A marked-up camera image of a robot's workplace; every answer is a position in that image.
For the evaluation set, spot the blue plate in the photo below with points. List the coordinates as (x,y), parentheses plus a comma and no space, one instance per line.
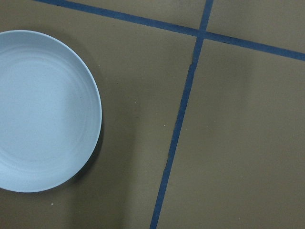
(50,112)

